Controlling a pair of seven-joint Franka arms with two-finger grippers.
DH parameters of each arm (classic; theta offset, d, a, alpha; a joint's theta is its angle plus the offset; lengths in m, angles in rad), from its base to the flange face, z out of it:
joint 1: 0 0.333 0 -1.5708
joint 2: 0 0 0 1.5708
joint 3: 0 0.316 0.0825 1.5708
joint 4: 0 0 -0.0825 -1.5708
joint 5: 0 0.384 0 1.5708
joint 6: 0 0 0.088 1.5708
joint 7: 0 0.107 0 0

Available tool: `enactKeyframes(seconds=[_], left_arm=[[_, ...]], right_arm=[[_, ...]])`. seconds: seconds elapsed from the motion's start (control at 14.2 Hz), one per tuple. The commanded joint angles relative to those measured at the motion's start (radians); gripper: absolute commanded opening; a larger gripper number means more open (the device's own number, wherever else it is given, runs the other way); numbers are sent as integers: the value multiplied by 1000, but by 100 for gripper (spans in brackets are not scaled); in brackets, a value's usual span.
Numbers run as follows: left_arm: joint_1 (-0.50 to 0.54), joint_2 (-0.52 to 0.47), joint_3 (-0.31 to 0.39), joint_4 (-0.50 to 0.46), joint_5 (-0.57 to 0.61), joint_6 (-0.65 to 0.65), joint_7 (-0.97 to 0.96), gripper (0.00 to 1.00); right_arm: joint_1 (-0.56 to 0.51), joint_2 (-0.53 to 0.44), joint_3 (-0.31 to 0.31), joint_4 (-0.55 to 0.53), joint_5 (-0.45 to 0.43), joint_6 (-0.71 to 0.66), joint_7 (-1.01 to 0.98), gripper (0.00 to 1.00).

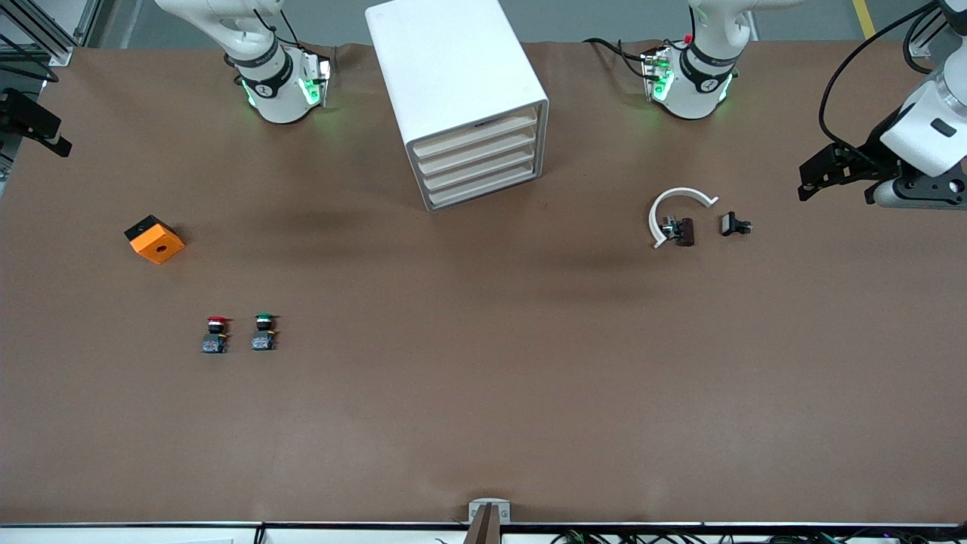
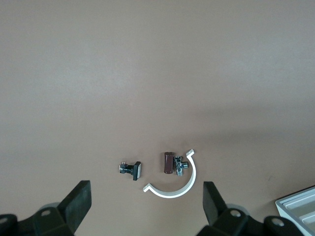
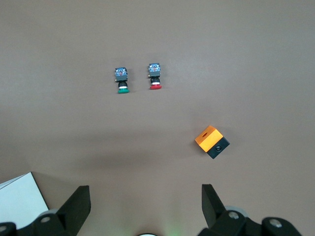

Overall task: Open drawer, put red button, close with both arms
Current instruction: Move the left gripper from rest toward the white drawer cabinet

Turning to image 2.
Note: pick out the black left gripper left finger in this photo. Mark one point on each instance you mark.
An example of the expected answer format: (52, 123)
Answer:
(76, 209)

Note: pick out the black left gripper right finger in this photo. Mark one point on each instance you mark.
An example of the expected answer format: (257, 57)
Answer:
(214, 206)

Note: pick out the white drawer cabinet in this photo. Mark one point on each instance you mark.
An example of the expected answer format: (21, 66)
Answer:
(295, 209)

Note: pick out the chrome valve fitting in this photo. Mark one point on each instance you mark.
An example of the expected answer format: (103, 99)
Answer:
(179, 166)

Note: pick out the dark red cylinder part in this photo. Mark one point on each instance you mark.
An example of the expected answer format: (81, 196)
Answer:
(168, 163)

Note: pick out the small black clip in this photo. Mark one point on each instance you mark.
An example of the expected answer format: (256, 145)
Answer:
(134, 170)

